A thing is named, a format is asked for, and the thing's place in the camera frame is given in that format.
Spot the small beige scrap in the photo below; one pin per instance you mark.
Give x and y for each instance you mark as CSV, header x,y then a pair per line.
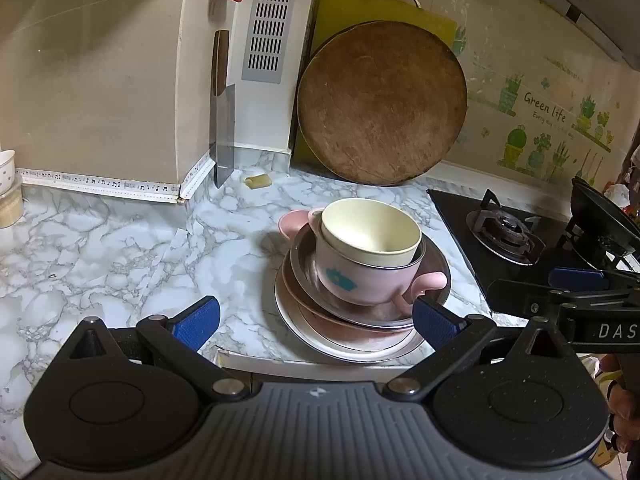
x,y
257,180

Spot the large white plate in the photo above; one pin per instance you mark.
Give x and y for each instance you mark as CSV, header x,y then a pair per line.
x,y
350,353

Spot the plastic bag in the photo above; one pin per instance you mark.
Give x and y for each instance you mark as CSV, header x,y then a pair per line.
x,y
631,175

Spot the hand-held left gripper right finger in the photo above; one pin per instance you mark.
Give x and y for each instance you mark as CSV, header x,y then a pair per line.
x,y
434,325

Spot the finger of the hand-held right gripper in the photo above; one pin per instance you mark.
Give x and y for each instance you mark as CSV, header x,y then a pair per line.
x,y
575,278
520,299

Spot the person's right hand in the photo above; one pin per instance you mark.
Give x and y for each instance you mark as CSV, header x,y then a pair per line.
x,y
626,407

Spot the black wok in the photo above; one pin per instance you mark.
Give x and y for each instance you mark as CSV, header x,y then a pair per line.
x,y
605,225

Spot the black glass gas stove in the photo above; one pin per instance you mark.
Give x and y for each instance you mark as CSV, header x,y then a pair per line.
x,y
457,220

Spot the white floral bowl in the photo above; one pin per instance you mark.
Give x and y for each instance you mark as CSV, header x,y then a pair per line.
x,y
6,172

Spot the stainless steel bowl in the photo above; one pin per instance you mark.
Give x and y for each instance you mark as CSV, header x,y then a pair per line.
x,y
302,260

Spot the pink mouse-shaped plate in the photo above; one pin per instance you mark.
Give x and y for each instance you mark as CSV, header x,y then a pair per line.
x,y
292,225

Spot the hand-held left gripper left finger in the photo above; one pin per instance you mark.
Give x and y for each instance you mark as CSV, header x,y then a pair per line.
x,y
197,319

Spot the white patterned edge strip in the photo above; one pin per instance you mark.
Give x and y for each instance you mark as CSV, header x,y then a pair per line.
x,y
100,182

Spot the cream bowl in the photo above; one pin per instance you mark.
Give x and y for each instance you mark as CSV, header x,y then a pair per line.
x,y
370,225

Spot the black burner pan support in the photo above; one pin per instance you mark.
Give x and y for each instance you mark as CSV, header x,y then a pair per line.
x,y
505,230

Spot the yellow plastic cutting board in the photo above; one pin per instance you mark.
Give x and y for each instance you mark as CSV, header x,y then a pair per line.
x,y
340,10

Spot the green plant wall sticker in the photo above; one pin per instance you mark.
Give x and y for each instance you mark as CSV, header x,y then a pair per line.
x,y
545,110

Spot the round wooden cutting board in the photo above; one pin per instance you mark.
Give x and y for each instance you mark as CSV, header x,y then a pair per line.
x,y
382,105

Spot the grey vent grille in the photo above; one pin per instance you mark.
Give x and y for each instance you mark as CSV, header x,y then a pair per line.
x,y
270,20

